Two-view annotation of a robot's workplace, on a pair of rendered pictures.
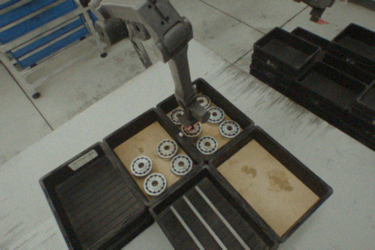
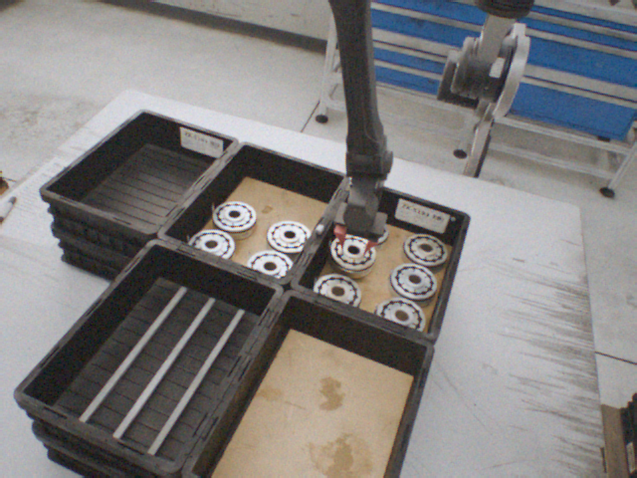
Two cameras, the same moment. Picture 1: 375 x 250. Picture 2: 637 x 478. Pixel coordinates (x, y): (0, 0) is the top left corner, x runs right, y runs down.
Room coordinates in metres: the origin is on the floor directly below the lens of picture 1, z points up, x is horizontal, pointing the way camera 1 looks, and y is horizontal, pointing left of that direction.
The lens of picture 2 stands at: (0.00, -0.59, 1.74)
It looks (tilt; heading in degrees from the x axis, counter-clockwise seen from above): 44 degrees down; 47
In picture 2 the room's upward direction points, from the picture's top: 9 degrees clockwise
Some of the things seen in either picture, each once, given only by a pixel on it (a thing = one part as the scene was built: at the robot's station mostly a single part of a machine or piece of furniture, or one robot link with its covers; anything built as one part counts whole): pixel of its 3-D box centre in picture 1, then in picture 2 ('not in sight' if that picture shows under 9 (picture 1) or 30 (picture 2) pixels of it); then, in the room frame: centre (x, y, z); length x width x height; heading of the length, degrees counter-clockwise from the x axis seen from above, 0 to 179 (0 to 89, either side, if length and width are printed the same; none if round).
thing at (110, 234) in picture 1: (90, 193); (146, 166); (0.38, 0.43, 0.92); 0.40 x 0.30 x 0.02; 31
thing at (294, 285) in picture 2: (202, 115); (387, 251); (0.70, -0.08, 0.92); 0.40 x 0.30 x 0.02; 31
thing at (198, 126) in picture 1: (191, 128); (352, 252); (0.66, -0.02, 0.88); 0.10 x 0.10 x 0.01
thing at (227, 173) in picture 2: (153, 156); (260, 223); (0.54, 0.17, 0.87); 0.40 x 0.30 x 0.11; 31
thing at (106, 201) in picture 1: (95, 197); (148, 183); (0.38, 0.43, 0.87); 0.40 x 0.30 x 0.11; 31
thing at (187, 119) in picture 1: (190, 113); (362, 211); (0.66, -0.02, 1.00); 0.10 x 0.07 x 0.07; 127
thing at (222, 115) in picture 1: (214, 114); (414, 281); (0.73, -0.15, 0.86); 0.10 x 0.10 x 0.01
